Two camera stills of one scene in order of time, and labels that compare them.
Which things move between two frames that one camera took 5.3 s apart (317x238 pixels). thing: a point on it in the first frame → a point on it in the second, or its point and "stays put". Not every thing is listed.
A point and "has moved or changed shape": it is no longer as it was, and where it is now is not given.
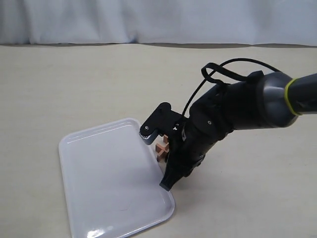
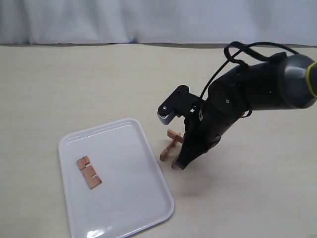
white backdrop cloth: (185, 23) stays put
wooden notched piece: (162, 155) → (88, 171)
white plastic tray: (112, 181) stays put
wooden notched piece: (165, 138) has moved or changed shape
